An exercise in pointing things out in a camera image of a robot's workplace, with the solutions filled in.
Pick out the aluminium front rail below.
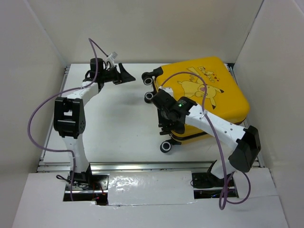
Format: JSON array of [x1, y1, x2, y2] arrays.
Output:
[[36, 160, 265, 173]]

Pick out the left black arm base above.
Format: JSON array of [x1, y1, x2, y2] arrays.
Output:
[[56, 174, 109, 206]]

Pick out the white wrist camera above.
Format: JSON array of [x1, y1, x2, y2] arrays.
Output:
[[159, 86, 174, 97], [105, 52, 118, 66]]

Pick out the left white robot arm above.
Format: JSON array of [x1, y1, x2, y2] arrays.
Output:
[[53, 58, 136, 190]]

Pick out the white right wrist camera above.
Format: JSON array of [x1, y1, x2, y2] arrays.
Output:
[[159, 86, 174, 97]]

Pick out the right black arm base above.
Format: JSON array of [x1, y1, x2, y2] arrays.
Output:
[[190, 162, 224, 199]]

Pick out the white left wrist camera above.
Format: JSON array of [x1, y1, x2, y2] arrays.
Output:
[[105, 52, 118, 66]]

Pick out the white foil cover sheet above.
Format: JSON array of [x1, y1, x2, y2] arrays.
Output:
[[107, 171, 196, 206]]

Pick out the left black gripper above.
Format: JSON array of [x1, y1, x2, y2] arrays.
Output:
[[101, 63, 136, 86]]

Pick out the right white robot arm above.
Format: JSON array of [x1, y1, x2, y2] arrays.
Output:
[[151, 89, 261, 186]]

